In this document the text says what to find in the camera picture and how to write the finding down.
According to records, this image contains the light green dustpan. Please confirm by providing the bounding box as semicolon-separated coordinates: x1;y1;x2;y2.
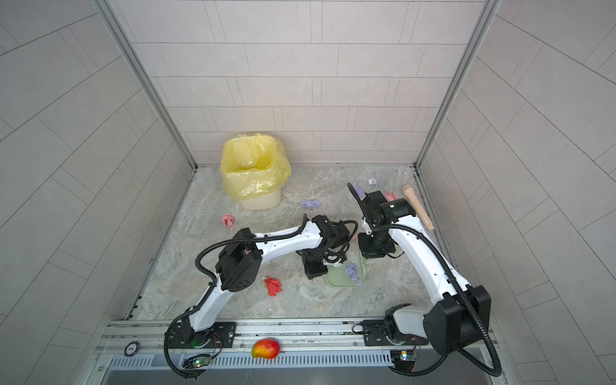
326;262;362;287

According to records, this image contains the purple paper scrap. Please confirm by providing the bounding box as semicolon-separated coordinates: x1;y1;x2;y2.
351;181;365;201
344;262;361;283
300;200;321;209

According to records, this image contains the white bin yellow bag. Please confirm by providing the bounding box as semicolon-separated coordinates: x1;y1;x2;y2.
221;133;292;211

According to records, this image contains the green white hand brush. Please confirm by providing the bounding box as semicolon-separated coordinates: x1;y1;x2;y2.
356;255;366;282

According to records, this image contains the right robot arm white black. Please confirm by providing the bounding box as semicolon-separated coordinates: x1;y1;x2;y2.
347;184;502;377

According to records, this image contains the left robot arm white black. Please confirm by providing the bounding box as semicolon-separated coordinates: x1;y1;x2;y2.
163;215;359;380

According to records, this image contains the red paper scrap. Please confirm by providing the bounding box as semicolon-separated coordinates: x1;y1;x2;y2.
264;277;282;297

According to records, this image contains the beige wooden rolling pin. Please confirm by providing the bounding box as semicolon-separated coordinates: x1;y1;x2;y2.
403;184;435;232

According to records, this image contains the pink paper scrap upper left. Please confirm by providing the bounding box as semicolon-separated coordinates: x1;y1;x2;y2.
221;214;235;227

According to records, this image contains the red yellow mango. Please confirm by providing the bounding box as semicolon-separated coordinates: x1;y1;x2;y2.
251;338;281;360

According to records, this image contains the right circuit board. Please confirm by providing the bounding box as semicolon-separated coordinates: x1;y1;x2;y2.
390;351;416;373

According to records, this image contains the circuit board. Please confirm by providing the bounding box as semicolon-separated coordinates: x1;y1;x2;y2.
182;354;212;370
390;351;416;373

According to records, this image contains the left circuit board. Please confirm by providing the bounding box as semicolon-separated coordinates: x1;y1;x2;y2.
182;354;212;370

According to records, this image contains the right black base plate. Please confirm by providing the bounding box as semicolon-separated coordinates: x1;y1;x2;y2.
360;319;429;347

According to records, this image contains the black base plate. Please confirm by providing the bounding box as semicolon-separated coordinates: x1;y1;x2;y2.
166;319;237;349
360;319;429;347

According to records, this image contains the aluminium rail frame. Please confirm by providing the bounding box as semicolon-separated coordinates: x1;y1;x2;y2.
84;317;513;384

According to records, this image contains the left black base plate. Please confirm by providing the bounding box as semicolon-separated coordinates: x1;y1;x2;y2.
166;319;237;349

